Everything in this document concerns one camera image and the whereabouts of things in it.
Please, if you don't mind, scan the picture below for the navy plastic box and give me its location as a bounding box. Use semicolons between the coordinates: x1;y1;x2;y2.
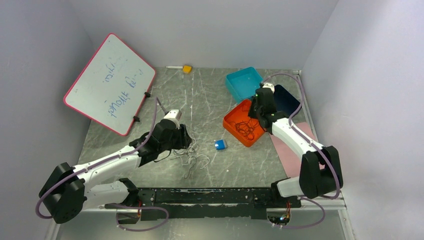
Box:
273;84;300;117

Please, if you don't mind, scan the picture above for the blue white small block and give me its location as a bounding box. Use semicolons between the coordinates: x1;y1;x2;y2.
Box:
214;139;228;151

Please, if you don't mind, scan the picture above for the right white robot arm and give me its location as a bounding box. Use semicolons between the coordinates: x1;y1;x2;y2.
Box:
248;87;343;207

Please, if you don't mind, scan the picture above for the cable bundle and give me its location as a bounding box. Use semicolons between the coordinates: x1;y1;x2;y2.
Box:
170;130;211;180

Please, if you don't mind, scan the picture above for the black cable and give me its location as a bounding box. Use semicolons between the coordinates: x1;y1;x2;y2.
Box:
233;114;261;140

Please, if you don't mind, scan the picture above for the pink mat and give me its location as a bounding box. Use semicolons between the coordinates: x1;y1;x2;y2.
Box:
270;122;324;178

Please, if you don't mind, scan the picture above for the pink-framed whiteboard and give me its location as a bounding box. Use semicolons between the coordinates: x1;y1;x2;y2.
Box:
63;33;156;136

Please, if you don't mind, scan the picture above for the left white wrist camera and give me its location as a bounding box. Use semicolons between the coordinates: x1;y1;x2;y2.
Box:
163;109;182;127

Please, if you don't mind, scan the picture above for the yellow small block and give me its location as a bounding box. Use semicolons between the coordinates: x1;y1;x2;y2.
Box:
182;65;193;74

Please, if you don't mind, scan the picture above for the orange plastic box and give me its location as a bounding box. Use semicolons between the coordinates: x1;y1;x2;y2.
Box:
222;99;265;148

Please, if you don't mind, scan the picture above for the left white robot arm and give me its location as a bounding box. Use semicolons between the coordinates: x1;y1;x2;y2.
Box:
35;119;193;224

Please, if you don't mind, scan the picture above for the purple cable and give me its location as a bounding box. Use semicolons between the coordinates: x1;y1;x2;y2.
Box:
35;96;170;233
263;72;342;230

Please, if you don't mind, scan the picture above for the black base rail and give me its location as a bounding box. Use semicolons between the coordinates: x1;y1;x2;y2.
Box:
116;187;302;224

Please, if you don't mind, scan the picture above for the teal plastic box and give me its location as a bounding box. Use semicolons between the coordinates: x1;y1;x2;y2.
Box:
225;67;263;104

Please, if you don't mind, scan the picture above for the white marker pen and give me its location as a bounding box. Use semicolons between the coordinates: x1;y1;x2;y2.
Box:
166;65;184;70

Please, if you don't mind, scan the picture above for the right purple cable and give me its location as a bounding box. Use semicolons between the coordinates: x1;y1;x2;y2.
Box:
263;72;342;230

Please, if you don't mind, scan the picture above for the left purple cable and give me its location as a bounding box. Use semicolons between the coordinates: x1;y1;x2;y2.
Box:
35;96;170;233

